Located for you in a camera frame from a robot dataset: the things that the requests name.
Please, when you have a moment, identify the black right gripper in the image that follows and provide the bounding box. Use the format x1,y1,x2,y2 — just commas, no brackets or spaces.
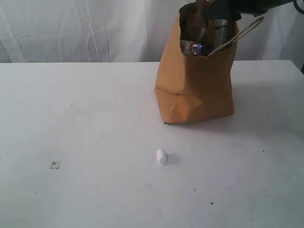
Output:
205,0,274,22

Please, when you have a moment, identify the long pasta packet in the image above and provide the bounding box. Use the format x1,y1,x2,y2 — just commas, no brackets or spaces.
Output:
211,19,229,49

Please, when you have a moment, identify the brown pouch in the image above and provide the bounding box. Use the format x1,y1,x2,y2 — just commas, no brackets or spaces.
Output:
179,0,209,43

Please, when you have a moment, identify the white blue salt packet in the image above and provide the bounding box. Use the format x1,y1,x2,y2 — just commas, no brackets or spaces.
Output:
180,39,211,57

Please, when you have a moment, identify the brown paper bag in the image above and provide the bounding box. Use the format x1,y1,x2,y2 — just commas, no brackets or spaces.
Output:
154,3,264,124

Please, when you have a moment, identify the white cube by pasta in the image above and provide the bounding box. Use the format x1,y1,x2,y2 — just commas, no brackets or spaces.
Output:
156,149,168,165

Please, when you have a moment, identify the small torn paper scrap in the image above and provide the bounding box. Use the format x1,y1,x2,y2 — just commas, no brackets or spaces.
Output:
49,161,61,170

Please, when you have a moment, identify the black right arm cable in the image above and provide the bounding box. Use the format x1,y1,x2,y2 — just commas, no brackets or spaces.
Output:
293,0,304,15

